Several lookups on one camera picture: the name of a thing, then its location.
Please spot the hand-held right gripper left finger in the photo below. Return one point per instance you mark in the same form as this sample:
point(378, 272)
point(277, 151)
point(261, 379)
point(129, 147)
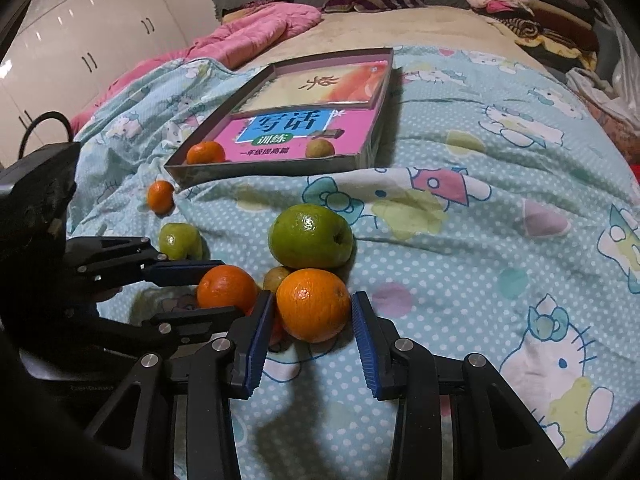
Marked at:
point(254, 345)

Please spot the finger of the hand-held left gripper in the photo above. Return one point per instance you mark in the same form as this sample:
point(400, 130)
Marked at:
point(175, 271)
point(190, 322)

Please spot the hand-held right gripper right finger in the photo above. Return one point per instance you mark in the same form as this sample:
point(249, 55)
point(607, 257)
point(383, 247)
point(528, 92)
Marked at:
point(367, 347)

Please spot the small green fruit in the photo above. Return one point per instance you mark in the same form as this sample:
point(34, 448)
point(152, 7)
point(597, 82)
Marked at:
point(177, 241)

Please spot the orange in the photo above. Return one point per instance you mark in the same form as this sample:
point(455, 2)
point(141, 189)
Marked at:
point(226, 287)
point(312, 305)

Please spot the small brown longan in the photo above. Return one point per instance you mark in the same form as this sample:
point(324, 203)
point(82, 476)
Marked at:
point(275, 279)
point(318, 149)

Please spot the small mandarin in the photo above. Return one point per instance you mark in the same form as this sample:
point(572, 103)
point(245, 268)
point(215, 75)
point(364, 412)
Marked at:
point(206, 153)
point(161, 196)

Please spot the large green fruit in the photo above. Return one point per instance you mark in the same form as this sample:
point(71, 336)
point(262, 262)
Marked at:
point(310, 237)

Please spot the shallow cardboard box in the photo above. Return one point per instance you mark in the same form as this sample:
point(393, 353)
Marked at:
point(260, 171)

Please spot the printed cat blanket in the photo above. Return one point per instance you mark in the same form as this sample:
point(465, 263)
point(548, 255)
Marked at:
point(450, 240)

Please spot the pink book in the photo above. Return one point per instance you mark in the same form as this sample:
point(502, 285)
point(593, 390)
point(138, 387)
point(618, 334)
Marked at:
point(280, 146)

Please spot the white wardrobe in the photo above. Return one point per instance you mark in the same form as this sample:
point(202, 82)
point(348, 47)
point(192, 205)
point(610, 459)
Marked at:
point(100, 20)

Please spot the pink quilt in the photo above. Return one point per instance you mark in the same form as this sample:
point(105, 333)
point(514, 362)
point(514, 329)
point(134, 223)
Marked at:
point(250, 27)

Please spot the yellow and orange book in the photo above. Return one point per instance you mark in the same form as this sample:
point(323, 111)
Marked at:
point(350, 85)

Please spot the beige bed sheet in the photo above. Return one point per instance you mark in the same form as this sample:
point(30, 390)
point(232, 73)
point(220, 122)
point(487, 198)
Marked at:
point(425, 27)

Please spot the white cloth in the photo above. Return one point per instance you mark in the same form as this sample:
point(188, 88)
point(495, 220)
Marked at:
point(590, 85)

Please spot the pile of folded clothes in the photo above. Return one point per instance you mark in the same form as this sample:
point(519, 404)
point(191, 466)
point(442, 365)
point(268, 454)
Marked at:
point(540, 15)

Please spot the white curtain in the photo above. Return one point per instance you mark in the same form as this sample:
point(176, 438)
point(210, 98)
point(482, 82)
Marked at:
point(625, 70)

